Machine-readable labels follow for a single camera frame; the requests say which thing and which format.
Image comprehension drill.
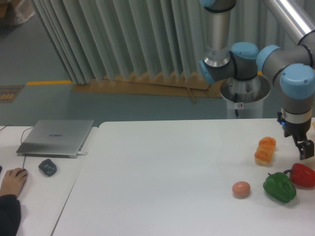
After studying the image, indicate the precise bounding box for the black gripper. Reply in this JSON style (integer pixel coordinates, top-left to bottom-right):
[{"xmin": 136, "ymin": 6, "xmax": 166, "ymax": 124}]
[{"xmin": 277, "ymin": 111, "xmax": 315, "ymax": 160}]

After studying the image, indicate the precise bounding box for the red bell pepper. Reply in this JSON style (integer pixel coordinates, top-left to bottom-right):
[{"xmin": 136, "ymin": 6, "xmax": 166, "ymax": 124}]
[{"xmin": 283, "ymin": 163, "xmax": 315, "ymax": 188}]

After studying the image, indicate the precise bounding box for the dark sleeved forearm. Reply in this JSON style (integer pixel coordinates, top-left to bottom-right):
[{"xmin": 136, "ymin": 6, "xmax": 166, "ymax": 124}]
[{"xmin": 0, "ymin": 194, "xmax": 21, "ymax": 236}]

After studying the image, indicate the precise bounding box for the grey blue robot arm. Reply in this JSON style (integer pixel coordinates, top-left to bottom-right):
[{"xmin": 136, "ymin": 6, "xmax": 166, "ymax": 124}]
[{"xmin": 199, "ymin": 0, "xmax": 315, "ymax": 160}]

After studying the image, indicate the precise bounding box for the person's hand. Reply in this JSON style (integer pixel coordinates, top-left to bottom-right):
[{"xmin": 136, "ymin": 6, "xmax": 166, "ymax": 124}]
[{"xmin": 0, "ymin": 168, "xmax": 26, "ymax": 198}]

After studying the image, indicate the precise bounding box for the orange bread loaf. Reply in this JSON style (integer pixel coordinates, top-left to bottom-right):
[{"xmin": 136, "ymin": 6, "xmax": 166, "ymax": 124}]
[{"xmin": 254, "ymin": 137, "xmax": 276, "ymax": 166}]

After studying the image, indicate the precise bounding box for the green bell pepper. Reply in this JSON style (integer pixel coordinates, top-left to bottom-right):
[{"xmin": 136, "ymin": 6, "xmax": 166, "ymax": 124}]
[{"xmin": 263, "ymin": 172, "xmax": 296, "ymax": 204}]

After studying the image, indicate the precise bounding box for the brown egg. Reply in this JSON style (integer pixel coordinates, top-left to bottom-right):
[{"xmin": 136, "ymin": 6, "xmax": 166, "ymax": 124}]
[{"xmin": 232, "ymin": 181, "xmax": 251, "ymax": 198}]

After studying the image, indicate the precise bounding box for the flat brown cardboard sheet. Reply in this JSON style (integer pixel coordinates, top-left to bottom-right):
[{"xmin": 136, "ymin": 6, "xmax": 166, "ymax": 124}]
[{"xmin": 72, "ymin": 72, "xmax": 223, "ymax": 102}]

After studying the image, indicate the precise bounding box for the pale green curtain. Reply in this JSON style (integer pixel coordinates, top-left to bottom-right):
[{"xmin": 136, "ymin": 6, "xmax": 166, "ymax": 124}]
[{"xmin": 31, "ymin": 0, "xmax": 295, "ymax": 85}]

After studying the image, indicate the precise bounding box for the white laptop plug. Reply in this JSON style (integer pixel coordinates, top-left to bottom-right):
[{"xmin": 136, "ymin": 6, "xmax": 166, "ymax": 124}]
[{"xmin": 77, "ymin": 151, "xmax": 88, "ymax": 156}]

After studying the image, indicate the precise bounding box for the dark grey small gadget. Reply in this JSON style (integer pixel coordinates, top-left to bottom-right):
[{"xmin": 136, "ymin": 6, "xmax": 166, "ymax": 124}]
[{"xmin": 38, "ymin": 159, "xmax": 58, "ymax": 177}]

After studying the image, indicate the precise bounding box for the silver closed laptop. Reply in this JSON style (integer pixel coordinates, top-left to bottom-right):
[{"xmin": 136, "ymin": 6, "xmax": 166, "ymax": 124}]
[{"xmin": 16, "ymin": 119, "xmax": 94, "ymax": 158}]

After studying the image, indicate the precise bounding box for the cardboard box stack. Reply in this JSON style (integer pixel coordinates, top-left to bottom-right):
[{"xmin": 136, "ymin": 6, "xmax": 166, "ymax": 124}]
[{"xmin": 0, "ymin": 0, "xmax": 35, "ymax": 27}]

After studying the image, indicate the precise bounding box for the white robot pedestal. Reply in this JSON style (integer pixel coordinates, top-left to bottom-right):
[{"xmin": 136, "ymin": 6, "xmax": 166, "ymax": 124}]
[{"xmin": 220, "ymin": 75, "xmax": 270, "ymax": 119}]

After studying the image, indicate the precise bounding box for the black mouse cable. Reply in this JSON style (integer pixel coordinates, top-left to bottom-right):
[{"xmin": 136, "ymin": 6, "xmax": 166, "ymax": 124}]
[{"xmin": 0, "ymin": 124, "xmax": 34, "ymax": 170}]

